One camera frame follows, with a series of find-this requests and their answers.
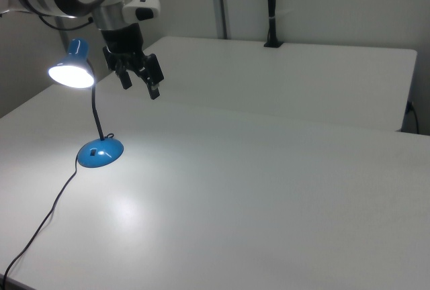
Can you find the blue gooseneck desk lamp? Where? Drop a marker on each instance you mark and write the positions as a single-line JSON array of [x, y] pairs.
[[100, 154]]

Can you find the grey metal frame post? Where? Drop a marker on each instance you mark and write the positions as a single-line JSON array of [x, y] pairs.
[[220, 1]]

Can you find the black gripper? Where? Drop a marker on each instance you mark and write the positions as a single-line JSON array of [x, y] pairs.
[[122, 40]]

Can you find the black camera stand pole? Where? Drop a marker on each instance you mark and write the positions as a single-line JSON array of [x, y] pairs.
[[272, 8]]

